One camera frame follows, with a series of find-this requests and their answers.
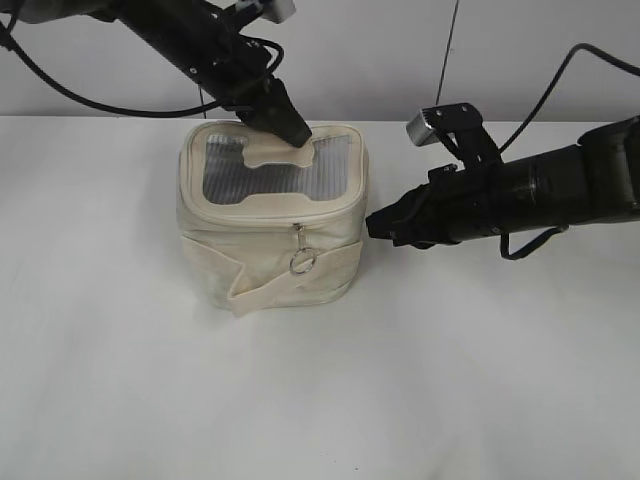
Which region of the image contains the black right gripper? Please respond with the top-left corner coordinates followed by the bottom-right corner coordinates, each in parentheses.
top-left (365, 167), bottom-right (505, 248)

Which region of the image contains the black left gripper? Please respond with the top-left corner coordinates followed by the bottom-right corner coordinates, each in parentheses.
top-left (187, 27), bottom-right (311, 148)

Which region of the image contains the silver zipper pull ring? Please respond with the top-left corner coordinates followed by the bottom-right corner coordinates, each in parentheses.
top-left (288, 221), bottom-right (318, 276)

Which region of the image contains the cream fabric zipper bag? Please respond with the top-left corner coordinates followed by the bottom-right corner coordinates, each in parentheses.
top-left (176, 121), bottom-right (369, 316)

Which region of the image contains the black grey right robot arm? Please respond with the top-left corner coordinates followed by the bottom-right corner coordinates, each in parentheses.
top-left (366, 117), bottom-right (639, 249)

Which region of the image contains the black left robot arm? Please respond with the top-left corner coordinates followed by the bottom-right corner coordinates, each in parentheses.
top-left (1, 0), bottom-right (311, 148)

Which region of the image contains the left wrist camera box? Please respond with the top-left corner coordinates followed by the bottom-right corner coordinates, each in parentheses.
top-left (233, 0), bottom-right (297, 24)

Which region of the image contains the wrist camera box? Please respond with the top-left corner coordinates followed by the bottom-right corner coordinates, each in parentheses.
top-left (406, 103), bottom-right (502, 169)
top-left (233, 0), bottom-right (297, 24)

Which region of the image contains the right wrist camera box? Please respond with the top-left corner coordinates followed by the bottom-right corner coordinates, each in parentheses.
top-left (406, 103), bottom-right (502, 169)

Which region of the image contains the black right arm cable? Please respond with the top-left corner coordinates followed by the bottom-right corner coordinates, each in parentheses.
top-left (497, 42), bottom-right (640, 151)

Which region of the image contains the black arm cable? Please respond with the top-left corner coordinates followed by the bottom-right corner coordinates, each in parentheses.
top-left (497, 42), bottom-right (640, 151)
top-left (0, 9), bottom-right (286, 119)

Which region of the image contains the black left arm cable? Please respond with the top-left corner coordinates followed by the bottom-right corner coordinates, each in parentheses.
top-left (0, 9), bottom-right (286, 119)

